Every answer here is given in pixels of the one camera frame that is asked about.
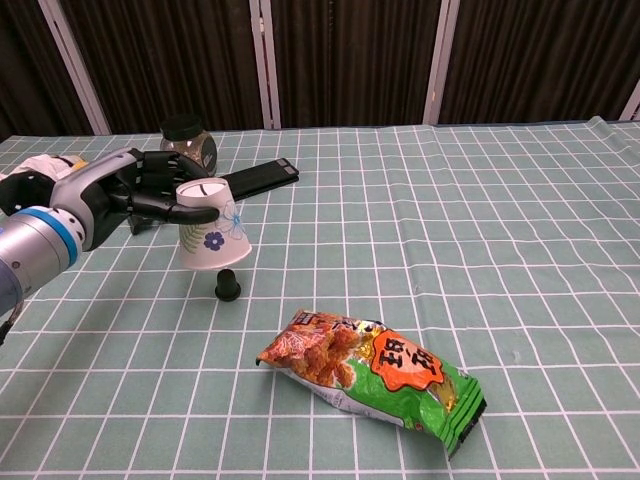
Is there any white printed paper cup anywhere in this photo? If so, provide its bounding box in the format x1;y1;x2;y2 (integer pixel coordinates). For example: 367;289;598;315
174;176;252;272

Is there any black white plush penguin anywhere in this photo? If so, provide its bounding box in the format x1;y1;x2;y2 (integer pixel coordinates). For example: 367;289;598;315
0;153;94;217

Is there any green checkered tablecloth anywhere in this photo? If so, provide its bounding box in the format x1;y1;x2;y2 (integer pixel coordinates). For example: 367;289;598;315
0;115;640;480

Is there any small black plastic cap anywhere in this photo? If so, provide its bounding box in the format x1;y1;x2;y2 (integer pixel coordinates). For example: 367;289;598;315
213;268;242;304

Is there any glass jar with black lid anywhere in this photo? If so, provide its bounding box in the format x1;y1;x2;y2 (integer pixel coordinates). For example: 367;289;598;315
159;114;219;177

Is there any white partition frame post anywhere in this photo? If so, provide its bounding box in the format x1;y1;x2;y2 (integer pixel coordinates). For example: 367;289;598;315
423;0;460;126
248;0;283;128
38;0;112;136
618;79;640;122

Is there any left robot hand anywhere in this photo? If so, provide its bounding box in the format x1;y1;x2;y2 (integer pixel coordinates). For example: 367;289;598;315
49;147;221;253

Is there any green orange snack bag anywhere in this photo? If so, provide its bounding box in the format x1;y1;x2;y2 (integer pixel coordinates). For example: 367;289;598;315
256;308;487;460

